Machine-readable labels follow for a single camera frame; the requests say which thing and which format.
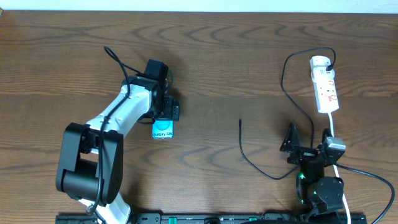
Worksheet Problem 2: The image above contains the Galaxy S25 smartphone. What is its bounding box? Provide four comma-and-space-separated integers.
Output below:
152, 120, 174, 139

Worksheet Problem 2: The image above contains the right camera black cable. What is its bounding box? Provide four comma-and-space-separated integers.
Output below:
337, 162, 396, 224

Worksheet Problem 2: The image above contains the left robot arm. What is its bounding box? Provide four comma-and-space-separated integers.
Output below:
55, 59, 180, 223

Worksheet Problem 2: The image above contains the white power strip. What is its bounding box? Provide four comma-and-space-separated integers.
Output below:
311, 67, 339, 114

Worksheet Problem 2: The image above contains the black USB charging cable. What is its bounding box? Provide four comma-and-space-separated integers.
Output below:
238, 47, 337, 181

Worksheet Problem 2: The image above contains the white USB charger adapter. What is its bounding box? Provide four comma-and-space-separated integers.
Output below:
310, 55, 331, 70

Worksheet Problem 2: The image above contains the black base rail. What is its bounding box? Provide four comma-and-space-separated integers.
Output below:
55, 213, 368, 224

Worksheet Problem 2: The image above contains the white power strip cord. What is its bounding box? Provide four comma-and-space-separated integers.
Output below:
327, 112, 352, 224

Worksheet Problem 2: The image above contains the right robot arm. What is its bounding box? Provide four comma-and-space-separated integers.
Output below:
280, 123, 346, 222

